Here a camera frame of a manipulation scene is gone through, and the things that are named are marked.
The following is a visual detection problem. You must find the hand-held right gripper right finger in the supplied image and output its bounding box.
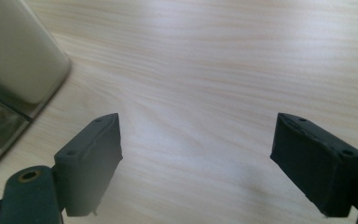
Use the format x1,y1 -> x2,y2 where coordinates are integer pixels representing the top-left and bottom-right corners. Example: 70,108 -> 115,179
269,112 -> 358,218

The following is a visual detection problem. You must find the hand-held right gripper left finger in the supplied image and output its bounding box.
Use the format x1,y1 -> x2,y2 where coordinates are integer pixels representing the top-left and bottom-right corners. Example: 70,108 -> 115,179
53,112 -> 124,217

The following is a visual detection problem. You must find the cream box with clear base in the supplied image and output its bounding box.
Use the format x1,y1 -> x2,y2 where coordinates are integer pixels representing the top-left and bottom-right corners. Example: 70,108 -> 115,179
0,0 -> 73,175

